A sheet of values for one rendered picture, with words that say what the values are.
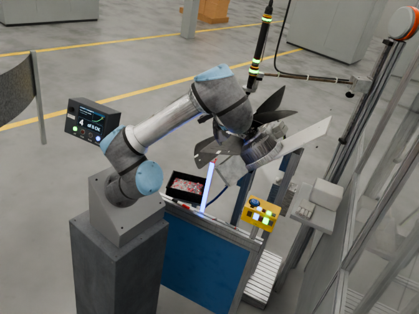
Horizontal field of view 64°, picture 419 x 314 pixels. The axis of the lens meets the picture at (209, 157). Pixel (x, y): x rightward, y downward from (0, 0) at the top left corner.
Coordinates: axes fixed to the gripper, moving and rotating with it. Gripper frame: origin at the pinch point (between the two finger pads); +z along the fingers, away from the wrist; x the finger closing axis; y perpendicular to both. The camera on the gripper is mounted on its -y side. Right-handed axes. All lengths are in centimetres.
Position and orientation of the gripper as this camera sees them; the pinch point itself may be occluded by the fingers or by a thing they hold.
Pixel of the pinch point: (219, 142)
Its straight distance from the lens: 169.9
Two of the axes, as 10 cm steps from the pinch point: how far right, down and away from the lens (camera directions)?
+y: 9.1, 1.1, -4.1
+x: 4.1, -4.6, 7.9
